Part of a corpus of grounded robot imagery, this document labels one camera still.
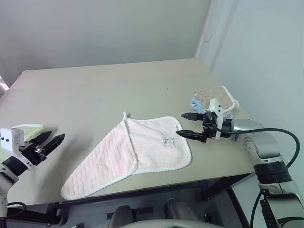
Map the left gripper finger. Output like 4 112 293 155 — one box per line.
42 133 66 157
30 131 52 147

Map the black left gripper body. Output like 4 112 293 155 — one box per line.
19 141 48 167

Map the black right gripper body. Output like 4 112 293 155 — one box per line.
201 110 219 144

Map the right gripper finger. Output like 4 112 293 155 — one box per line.
181 113 204 121
175 129 205 143

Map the pink striped washcloth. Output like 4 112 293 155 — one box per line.
60 111 192 201

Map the green washcloth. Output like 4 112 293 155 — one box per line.
0 123 47 164

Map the beige cloth with white trim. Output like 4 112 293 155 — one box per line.
194 85 239 117

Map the dark grey rounded cylinder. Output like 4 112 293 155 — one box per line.
111 205 136 228
165 198 198 222

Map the black flat bar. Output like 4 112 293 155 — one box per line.
106 206 154 220

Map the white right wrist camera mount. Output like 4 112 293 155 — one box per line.
209 98 225 140

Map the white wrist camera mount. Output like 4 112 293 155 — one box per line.
209 98 225 140
0 127 33 171

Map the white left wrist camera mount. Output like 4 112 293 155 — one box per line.
0 127 33 171

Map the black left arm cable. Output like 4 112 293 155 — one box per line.
7 201 27 218

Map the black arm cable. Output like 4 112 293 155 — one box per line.
7 201 27 218
220 127 300 228

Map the black metal table frame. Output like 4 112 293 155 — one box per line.
7 172 258 228

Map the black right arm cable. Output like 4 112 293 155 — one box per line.
220 127 300 228

